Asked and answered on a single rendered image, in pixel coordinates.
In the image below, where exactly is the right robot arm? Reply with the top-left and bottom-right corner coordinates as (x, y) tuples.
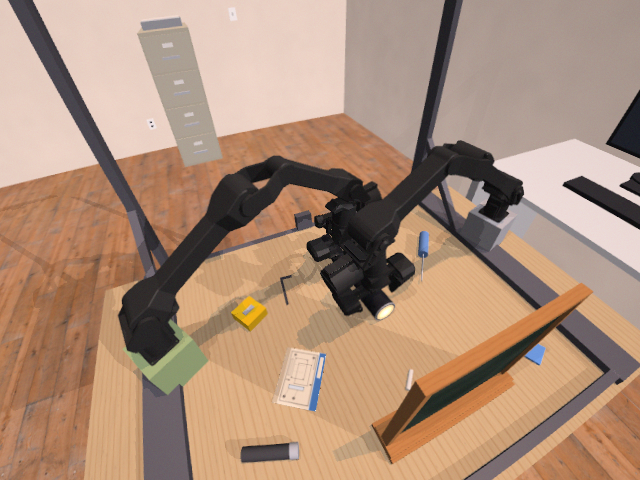
(118, 155), (382, 366)

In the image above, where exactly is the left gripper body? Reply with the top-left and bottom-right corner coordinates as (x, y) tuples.
(332, 252), (415, 316)

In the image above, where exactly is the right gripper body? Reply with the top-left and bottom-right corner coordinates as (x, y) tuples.
(306, 218), (347, 262)

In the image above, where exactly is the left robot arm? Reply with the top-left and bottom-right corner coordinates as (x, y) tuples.
(320, 140), (524, 297)

